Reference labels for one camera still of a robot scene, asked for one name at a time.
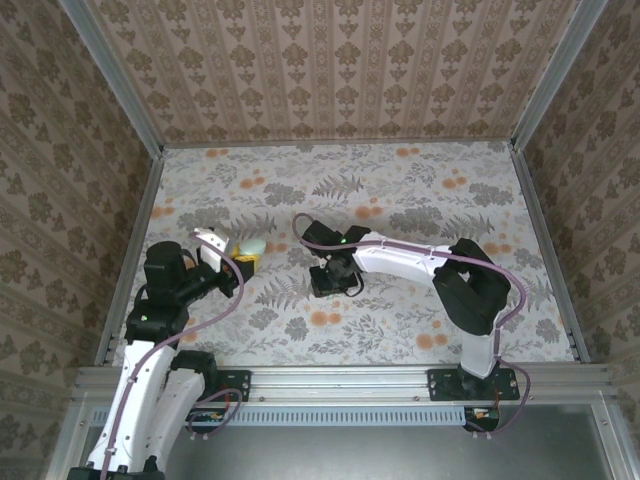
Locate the floral print table sheet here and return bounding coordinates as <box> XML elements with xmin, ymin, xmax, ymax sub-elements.
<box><xmin>99</xmin><ymin>141</ymin><xmax>589</xmax><ymax>369</ymax></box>

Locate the grey metal sheet panel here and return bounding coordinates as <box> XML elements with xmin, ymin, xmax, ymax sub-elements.
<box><xmin>74</xmin><ymin>405</ymin><xmax>616</xmax><ymax>480</ymax></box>

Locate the aluminium frame side rail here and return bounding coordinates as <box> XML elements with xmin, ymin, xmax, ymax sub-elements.
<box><xmin>94</xmin><ymin>149</ymin><xmax>166</xmax><ymax>369</ymax></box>
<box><xmin>509</xmin><ymin>144</ymin><xmax>591</xmax><ymax>364</ymax></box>

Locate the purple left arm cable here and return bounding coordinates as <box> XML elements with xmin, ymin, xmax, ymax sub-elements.
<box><xmin>97</xmin><ymin>232</ymin><xmax>246</xmax><ymax>480</ymax></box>

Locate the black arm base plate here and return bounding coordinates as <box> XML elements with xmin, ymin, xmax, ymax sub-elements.
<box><xmin>199</xmin><ymin>368</ymin><xmax>251</xmax><ymax>402</ymax></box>
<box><xmin>427</xmin><ymin>368</ymin><xmax>521</xmax><ymax>402</ymax></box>

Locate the aluminium frame cross rail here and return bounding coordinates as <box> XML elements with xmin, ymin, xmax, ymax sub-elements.
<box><xmin>74</xmin><ymin>364</ymin><xmax>616</xmax><ymax>406</ymax></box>

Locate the black connector board with wires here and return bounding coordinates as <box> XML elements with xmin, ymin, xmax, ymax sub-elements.
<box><xmin>462</xmin><ymin>404</ymin><xmax>501</xmax><ymax>432</ymax></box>
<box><xmin>185</xmin><ymin>405</ymin><xmax>234</xmax><ymax>435</ymax></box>

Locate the grey slotted cable duct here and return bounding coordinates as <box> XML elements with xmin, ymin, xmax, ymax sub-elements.
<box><xmin>92</xmin><ymin>405</ymin><xmax>474</xmax><ymax>427</ymax></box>

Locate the aluminium frame corner post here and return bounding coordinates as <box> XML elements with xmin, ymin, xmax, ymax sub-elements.
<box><xmin>58</xmin><ymin>0</ymin><xmax>165</xmax><ymax>156</ymax></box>
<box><xmin>510</xmin><ymin>0</ymin><xmax>609</xmax><ymax>151</ymax></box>

